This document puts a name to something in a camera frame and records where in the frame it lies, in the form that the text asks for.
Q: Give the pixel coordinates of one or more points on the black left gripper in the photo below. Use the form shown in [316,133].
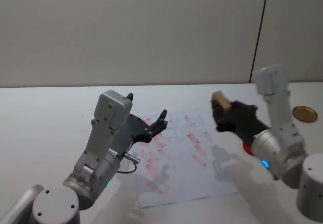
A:
[128,129]

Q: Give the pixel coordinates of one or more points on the white paper with red stamps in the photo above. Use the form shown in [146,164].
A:
[181,163]

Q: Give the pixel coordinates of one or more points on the red ink pad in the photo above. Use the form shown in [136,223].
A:
[247,148]

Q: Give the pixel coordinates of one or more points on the small wooden stamp block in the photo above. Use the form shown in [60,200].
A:
[221,100]

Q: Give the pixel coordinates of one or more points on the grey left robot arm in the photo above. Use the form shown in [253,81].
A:
[101,138]

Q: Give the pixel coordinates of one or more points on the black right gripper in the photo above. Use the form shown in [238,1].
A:
[246,126]

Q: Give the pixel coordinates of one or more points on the round gold lid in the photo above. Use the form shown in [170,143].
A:
[304,113]

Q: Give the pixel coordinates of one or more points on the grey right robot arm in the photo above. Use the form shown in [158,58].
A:
[277,133]

